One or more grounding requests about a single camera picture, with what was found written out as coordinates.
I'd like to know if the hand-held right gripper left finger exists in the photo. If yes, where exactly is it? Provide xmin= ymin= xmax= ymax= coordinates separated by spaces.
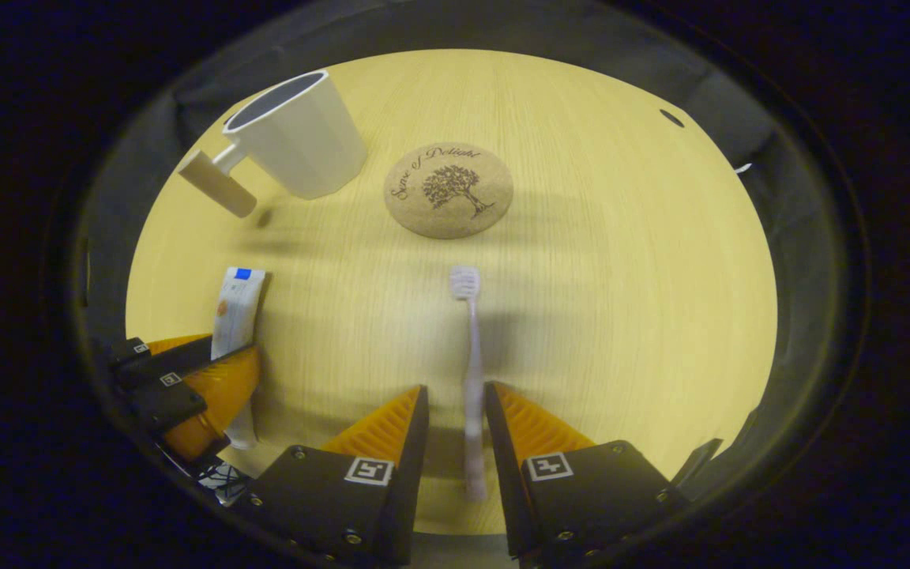
xmin=246 ymin=384 xmax=431 ymax=567

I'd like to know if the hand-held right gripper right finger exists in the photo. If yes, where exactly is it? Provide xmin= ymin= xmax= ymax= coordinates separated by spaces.
xmin=484 ymin=381 xmax=689 ymax=563

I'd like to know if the light wooden desktop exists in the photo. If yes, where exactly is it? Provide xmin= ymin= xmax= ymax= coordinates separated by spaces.
xmin=125 ymin=49 xmax=778 ymax=537

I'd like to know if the black desk bracket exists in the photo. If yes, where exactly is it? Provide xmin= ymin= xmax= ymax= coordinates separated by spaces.
xmin=670 ymin=439 xmax=724 ymax=487

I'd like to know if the white toothpaste tube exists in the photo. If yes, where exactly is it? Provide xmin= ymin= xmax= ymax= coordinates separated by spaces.
xmin=210 ymin=267 xmax=266 ymax=451

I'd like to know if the white cup with wooden handle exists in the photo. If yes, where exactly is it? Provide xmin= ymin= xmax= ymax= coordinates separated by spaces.
xmin=178 ymin=70 xmax=368 ymax=219

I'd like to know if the white toothbrush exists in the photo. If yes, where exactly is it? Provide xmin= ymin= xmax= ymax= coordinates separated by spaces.
xmin=449 ymin=266 xmax=489 ymax=503

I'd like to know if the white patterned object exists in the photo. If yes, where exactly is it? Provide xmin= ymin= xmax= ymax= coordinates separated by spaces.
xmin=198 ymin=462 xmax=254 ymax=507

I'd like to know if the round cork coaster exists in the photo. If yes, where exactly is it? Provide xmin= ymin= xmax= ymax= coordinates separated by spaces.
xmin=384 ymin=141 xmax=514 ymax=240

